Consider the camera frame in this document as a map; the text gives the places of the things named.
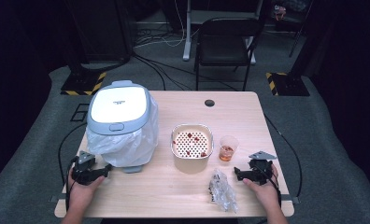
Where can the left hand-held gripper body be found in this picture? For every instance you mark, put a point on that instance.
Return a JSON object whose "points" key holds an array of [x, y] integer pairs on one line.
{"points": [[83, 174]]}

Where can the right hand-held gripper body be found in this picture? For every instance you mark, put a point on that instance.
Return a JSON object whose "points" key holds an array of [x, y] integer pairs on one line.
{"points": [[260, 171]]}

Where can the clear plastic cup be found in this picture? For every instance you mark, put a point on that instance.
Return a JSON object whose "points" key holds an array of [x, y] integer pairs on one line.
{"points": [[226, 152]]}

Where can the clear plastic wrapper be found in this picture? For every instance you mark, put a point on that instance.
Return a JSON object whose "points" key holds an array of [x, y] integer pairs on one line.
{"points": [[222, 189]]}

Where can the white plastic bin bag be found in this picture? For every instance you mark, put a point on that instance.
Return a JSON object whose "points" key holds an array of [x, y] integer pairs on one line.
{"points": [[127, 149]]}

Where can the cream strainer basket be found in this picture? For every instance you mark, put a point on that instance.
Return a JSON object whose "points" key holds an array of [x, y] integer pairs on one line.
{"points": [[191, 165]]}

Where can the white grey pedal trash bin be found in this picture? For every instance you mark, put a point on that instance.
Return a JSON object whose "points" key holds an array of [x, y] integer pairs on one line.
{"points": [[119, 107]]}

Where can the person's left hand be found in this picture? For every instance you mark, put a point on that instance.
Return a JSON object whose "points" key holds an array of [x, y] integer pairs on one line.
{"points": [[80, 194]]}

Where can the person's right hand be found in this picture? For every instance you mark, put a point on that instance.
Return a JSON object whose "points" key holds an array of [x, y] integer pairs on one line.
{"points": [[265, 193]]}

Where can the red food scraps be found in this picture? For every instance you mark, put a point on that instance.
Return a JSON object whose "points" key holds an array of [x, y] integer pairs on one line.
{"points": [[190, 135]]}

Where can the striped black stand base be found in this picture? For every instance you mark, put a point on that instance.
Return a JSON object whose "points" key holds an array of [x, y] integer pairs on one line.
{"points": [[80, 84], [290, 85]]}

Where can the black folding chair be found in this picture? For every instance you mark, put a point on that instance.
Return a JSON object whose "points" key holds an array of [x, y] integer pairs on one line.
{"points": [[225, 46]]}

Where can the dark cabinet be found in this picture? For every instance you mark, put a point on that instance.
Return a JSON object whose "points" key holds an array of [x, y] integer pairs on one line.
{"points": [[105, 31]]}

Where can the white metal desk frame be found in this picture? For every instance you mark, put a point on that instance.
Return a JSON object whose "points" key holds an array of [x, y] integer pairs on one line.
{"points": [[187, 37]]}

